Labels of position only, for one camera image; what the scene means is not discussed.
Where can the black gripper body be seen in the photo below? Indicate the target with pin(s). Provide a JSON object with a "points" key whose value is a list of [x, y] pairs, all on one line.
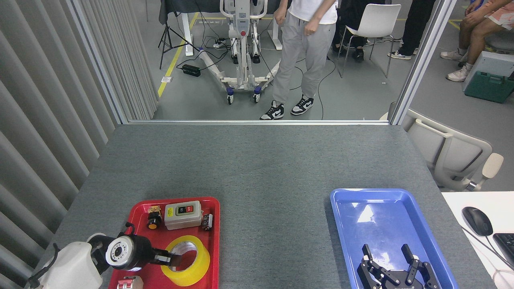
{"points": [[141, 253], [399, 281]]}

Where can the red plastic tray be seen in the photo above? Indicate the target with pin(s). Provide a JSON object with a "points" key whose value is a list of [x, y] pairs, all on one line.
{"points": [[213, 249]]}

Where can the white power strip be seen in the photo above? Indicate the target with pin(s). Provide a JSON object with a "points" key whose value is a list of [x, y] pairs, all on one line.
{"points": [[219, 44]]}

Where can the silver metal rail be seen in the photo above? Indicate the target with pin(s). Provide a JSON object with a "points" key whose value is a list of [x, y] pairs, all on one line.
{"points": [[257, 122]]}

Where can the black tripod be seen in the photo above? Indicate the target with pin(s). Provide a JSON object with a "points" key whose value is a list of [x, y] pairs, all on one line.
{"points": [[166, 34]]}

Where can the desk with black cloth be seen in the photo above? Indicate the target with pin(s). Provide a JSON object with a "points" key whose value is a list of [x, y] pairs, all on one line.
{"points": [[186, 24]]}

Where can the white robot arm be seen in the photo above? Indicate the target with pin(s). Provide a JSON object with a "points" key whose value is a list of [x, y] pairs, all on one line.
{"points": [[72, 265]]}

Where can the white stand on wheels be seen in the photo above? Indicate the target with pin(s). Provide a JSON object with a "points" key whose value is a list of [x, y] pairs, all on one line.
{"points": [[243, 60]]}

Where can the blue plastic tray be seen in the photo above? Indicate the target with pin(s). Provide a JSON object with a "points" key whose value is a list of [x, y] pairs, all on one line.
{"points": [[385, 216]]}

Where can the beige office chair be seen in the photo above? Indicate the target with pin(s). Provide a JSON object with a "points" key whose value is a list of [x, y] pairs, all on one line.
{"points": [[449, 152]]}

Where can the silver metal post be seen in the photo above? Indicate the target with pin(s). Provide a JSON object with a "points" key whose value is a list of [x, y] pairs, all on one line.
{"points": [[423, 60], [98, 60]]}

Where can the yellow tape roll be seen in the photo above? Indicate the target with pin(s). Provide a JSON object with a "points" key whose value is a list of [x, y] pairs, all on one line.
{"points": [[196, 273]]}

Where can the grey flat case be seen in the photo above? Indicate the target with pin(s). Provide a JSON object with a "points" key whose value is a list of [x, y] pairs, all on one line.
{"points": [[496, 62]]}

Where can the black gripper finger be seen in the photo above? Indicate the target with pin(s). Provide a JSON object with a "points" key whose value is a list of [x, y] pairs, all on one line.
{"points": [[423, 275], [369, 273], [170, 261], [162, 253]]}

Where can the green tool case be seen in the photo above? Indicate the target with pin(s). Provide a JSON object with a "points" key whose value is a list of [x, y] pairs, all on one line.
{"points": [[488, 88]]}

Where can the black power adapter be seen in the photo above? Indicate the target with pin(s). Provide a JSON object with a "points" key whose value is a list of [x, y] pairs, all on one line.
{"points": [[191, 70]]}

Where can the black keyboard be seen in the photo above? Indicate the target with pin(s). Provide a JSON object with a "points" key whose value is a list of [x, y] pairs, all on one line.
{"points": [[506, 247]]}

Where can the person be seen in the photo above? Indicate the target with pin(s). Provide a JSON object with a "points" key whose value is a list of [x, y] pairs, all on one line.
{"points": [[415, 24], [305, 44], [355, 16], [478, 36]]}

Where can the small black electric component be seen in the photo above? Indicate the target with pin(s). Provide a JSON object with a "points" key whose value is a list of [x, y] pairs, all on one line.
{"points": [[207, 222]]}

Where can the white red block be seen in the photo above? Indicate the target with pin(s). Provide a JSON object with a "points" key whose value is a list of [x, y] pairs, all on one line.
{"points": [[130, 283]]}

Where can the grey push button switch box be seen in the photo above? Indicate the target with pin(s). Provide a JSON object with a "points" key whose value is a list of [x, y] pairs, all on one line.
{"points": [[182, 218]]}

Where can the black computer mouse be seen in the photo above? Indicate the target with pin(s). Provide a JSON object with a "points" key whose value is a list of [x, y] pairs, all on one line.
{"points": [[477, 221]]}

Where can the black orange push button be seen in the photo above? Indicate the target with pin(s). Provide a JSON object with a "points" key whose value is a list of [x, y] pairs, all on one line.
{"points": [[153, 222]]}

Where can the white chair with metal legs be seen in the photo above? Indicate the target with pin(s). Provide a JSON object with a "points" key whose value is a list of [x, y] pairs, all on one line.
{"points": [[377, 20]]}

